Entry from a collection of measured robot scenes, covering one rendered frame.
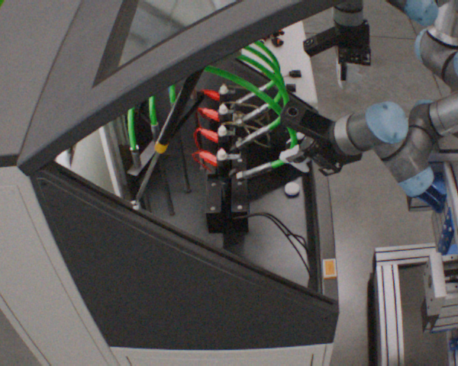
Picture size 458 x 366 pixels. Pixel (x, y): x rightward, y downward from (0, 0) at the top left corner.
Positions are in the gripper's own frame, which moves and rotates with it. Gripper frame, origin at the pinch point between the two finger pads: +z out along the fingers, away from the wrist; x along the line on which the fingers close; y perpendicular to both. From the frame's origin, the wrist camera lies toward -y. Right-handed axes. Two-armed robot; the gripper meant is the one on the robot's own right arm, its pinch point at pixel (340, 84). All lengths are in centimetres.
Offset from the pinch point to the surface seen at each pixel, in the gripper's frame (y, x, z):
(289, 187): -13.2, 2.3, 38.4
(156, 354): -49, -47, 47
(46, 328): -77, -47, 36
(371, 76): 44, 164, 123
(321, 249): -6.6, -27.5, 28.0
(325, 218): -5.0, -17.9, 28.0
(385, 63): 57, 178, 123
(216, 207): -31.5, -15.4, 24.9
